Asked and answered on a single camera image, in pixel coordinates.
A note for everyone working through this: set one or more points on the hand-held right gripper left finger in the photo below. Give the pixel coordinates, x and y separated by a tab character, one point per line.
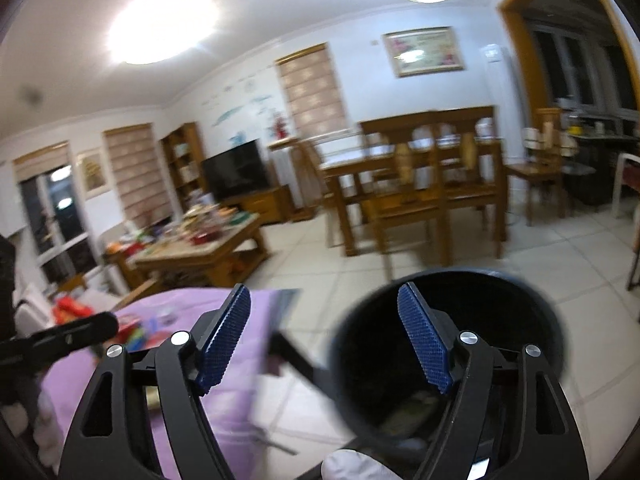
222	345

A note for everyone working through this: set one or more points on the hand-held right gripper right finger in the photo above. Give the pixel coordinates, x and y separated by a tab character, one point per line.
425	345

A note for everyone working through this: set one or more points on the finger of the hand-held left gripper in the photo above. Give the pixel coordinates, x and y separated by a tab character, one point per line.
75	332

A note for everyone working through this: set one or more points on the black trash bin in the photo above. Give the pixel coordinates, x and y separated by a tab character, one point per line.
380	340

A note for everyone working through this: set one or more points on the colourful snack wrapper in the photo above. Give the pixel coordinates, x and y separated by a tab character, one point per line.
135	335

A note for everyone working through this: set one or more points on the person's right hand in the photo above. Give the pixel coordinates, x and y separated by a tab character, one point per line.
360	467

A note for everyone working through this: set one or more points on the red packet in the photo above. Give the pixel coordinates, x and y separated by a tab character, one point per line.
72	310

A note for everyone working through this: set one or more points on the wooden sofa with white cushions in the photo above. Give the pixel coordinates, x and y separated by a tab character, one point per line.
100	300

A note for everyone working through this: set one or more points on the purple tablecloth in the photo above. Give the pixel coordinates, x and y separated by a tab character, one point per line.
70	385

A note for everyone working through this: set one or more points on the glass balcony door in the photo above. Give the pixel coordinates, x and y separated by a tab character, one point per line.
55	225

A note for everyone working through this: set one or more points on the black metal bar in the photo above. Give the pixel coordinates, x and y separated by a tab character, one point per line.
295	357

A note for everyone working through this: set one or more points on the wooden coffee table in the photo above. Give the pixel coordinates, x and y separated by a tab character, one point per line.
200	255

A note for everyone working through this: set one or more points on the pile of coffee table clutter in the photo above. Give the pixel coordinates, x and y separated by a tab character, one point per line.
200	225

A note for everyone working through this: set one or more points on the beige window blind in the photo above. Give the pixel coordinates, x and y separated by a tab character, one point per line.
312	90
137	175
40	160

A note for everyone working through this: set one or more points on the wooden dining chair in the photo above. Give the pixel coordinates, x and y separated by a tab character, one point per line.
537	170
470	190
405	205
312	170

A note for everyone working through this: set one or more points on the wooden television cabinet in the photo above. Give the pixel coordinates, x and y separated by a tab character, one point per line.
260	205

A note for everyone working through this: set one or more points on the black television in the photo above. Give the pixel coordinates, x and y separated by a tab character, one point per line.
235	170

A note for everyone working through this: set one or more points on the wooden bookshelf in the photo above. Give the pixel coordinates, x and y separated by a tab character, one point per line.
182	165

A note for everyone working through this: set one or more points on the wooden dining table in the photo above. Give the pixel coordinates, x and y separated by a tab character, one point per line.
345	170

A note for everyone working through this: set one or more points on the red ornament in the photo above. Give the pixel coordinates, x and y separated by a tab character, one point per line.
281	127

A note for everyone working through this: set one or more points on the dark side table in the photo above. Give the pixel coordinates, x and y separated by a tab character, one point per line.
600	165

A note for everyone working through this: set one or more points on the white standing air conditioner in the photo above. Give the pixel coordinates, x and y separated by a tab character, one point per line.
494	80

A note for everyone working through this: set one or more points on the large round ceiling lamp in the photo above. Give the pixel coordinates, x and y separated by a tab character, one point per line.
162	25

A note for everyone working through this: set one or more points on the dark room window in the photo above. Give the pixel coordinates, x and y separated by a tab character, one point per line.
575	65

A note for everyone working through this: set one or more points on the small framed wall picture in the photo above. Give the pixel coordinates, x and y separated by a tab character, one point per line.
94	172

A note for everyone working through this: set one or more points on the large framed wall picture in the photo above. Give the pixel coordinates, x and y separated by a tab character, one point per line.
424	51

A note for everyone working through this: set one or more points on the yellow wooden door frame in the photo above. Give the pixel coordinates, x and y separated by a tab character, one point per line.
515	50

